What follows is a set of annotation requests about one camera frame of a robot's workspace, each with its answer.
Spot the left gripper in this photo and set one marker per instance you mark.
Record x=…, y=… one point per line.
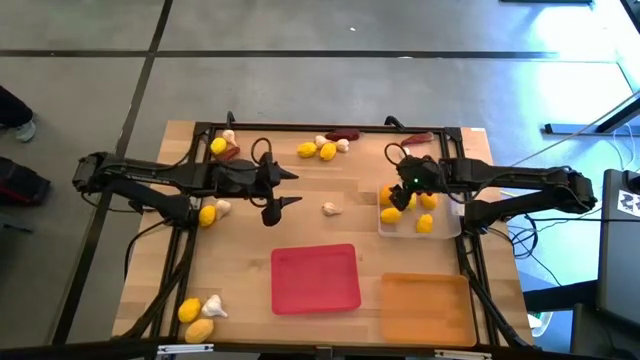
x=237, y=177

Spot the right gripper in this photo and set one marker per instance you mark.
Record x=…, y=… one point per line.
x=422, y=172

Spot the yellow lemon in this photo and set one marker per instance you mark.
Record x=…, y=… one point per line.
x=189, y=310
x=218, y=145
x=207, y=215
x=328, y=151
x=412, y=203
x=307, y=149
x=391, y=215
x=424, y=223

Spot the orange-yellow lemon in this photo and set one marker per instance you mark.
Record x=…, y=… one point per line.
x=384, y=196
x=199, y=330
x=428, y=201

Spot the dark red chili pepper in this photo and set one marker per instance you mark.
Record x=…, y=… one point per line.
x=343, y=134

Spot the red plastic bin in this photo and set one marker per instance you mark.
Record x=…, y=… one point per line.
x=315, y=280

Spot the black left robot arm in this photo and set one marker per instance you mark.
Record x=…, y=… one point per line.
x=150, y=172

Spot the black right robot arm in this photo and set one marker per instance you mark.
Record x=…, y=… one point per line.
x=525, y=177

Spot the clear plastic bin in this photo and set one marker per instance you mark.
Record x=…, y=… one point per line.
x=445, y=227

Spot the orange plastic bin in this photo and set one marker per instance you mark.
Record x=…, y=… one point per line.
x=427, y=310

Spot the black desk leg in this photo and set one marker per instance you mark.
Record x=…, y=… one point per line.
x=575, y=129

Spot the black floor bar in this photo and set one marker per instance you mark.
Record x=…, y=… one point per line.
x=560, y=297

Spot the grey equipment cabinet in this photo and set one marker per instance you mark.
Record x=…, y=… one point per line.
x=620, y=260

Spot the black white marker tag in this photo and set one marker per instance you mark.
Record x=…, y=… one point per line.
x=629, y=202

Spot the dark floor cabinet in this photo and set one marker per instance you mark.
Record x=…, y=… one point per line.
x=600, y=340

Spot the black and red bag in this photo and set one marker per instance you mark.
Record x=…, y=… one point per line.
x=22, y=182

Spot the black metal table frame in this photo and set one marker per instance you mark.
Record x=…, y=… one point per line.
x=325, y=128

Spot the silver metal bracket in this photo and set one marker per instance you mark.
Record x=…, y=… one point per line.
x=185, y=348
x=462, y=355

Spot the black front frame bar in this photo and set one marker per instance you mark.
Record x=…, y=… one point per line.
x=100, y=350

